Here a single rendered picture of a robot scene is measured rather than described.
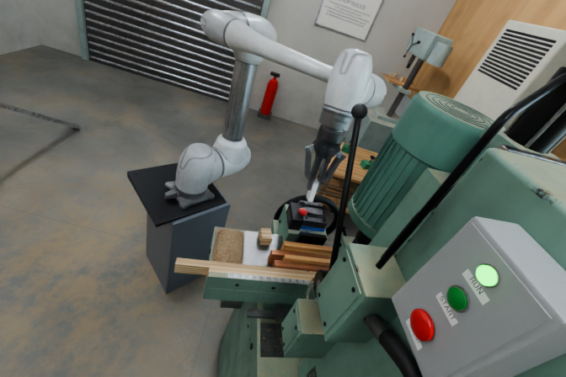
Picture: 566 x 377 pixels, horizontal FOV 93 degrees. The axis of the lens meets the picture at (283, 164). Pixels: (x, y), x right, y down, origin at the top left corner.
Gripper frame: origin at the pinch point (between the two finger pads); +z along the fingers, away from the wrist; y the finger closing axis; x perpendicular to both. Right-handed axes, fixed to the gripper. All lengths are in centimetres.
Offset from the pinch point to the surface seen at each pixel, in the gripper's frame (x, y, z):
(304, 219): 0.8, 0.9, 11.0
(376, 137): 181, 124, 10
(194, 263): -13.2, -30.5, 20.8
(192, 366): 17, -23, 110
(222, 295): -15.3, -21.6, 29.0
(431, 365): -57, -5, -9
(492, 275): -58, -6, -21
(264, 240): -1.7, -11.0, 19.3
